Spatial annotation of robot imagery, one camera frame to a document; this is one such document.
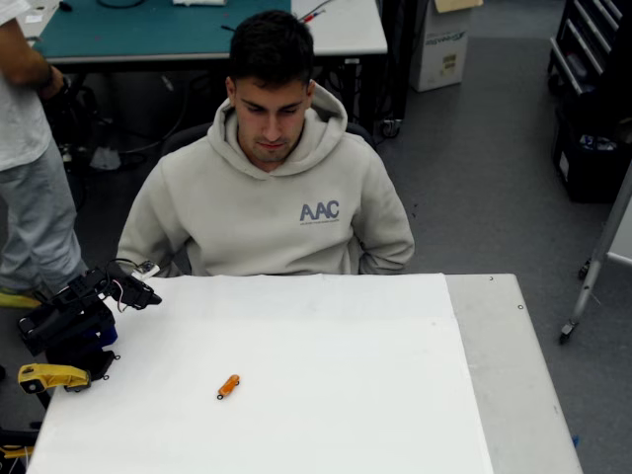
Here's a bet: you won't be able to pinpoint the small orange object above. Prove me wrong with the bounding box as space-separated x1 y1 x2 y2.
216 373 242 399

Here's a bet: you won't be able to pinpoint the standing person's bare forearm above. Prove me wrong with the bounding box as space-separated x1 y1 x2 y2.
0 22 65 98

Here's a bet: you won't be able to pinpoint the standing person in white shirt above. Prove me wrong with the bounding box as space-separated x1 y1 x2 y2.
0 0 88 310

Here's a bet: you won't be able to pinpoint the yellow clamp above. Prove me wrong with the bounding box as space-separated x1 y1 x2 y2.
18 363 93 395

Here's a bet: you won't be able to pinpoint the white plastic bag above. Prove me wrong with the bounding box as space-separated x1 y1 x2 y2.
90 146 122 172

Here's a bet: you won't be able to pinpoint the seated man in beige hoodie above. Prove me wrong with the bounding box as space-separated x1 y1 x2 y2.
117 9 416 277

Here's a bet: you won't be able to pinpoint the white table sheet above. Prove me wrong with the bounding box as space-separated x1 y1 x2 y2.
27 274 495 474

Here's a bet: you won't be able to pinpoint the teal cutting mat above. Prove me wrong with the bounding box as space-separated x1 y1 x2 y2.
33 0 292 59

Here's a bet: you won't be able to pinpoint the white workbench with black legs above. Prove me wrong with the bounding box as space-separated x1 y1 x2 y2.
29 0 411 139

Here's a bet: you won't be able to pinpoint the white cardboard box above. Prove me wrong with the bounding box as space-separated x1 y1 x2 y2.
408 0 473 93

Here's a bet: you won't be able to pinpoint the grey wheeled metal stand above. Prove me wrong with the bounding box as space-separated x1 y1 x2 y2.
559 162 632 346

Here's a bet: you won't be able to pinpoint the black storage bin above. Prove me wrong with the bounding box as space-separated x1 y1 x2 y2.
551 106 632 203

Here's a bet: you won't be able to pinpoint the black drawer cart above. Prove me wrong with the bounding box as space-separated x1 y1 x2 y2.
546 0 632 98

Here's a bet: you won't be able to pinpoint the white red servo wire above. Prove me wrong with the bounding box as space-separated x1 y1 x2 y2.
109 278 128 313

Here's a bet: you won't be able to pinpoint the black yellow clamp handle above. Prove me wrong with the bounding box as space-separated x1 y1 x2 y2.
0 427 40 461

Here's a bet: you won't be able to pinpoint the red tipped wires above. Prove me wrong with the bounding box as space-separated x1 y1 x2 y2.
295 0 340 25

